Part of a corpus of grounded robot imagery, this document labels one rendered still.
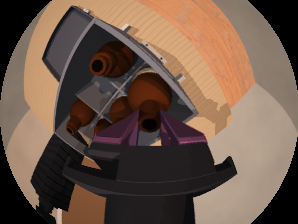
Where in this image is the dark grey divided crate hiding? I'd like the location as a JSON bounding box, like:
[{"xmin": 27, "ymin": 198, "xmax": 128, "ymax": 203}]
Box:
[{"xmin": 53, "ymin": 18, "xmax": 199, "ymax": 161}]

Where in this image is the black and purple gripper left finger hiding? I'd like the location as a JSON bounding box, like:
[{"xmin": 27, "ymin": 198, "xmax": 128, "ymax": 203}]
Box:
[{"xmin": 91, "ymin": 110, "xmax": 139, "ymax": 146}]

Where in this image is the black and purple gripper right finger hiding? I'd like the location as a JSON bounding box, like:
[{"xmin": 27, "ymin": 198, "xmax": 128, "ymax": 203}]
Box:
[{"xmin": 160, "ymin": 110, "xmax": 208, "ymax": 146}]

